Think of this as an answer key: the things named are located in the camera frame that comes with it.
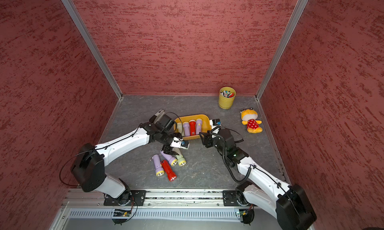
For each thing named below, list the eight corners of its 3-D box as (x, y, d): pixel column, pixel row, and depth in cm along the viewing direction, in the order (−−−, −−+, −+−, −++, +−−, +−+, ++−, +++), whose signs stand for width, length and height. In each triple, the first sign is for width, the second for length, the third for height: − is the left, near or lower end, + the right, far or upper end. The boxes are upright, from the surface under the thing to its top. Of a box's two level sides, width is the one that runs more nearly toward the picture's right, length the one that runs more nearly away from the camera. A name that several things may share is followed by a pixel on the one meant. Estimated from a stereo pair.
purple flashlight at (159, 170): (157, 177, 82) (156, 176, 80) (152, 157, 89) (151, 155, 87) (165, 174, 83) (164, 173, 81) (160, 154, 91) (159, 152, 88)
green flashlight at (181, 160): (175, 166, 86) (174, 164, 84) (176, 156, 90) (175, 154, 87) (186, 166, 86) (185, 164, 84) (186, 156, 90) (186, 154, 87)
